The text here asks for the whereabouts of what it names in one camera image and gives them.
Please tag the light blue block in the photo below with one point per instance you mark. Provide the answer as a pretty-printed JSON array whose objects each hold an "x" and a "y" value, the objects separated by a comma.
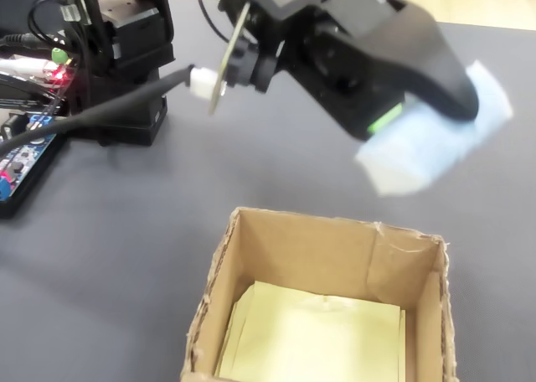
[{"x": 423, "y": 151}]

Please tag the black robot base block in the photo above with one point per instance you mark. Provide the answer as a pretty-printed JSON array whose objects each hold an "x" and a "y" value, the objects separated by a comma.
[{"x": 130, "y": 118}]

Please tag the pale yellow paper sheets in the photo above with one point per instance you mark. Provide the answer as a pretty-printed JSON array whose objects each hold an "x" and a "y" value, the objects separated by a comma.
[{"x": 310, "y": 340}]

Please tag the open cardboard box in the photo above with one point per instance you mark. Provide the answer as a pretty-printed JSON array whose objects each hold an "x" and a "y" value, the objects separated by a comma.
[{"x": 301, "y": 248}]

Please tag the blue controller circuit board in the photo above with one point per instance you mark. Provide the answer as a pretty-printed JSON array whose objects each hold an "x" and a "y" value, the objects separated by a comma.
[{"x": 17, "y": 164}]

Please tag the black board holder tray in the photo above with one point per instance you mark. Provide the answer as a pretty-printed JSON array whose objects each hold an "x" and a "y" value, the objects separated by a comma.
[{"x": 29, "y": 189}]

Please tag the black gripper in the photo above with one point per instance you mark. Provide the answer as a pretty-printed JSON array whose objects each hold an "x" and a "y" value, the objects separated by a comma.
[{"x": 293, "y": 13}]

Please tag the black camera circuit board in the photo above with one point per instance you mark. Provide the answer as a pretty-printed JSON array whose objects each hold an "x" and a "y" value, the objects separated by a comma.
[{"x": 232, "y": 59}]

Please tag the small board with red LED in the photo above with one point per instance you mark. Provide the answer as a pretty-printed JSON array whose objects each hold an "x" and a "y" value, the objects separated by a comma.
[{"x": 56, "y": 75}]

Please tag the green round knob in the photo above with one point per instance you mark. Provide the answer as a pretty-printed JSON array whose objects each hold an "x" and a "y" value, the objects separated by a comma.
[{"x": 59, "y": 55}]

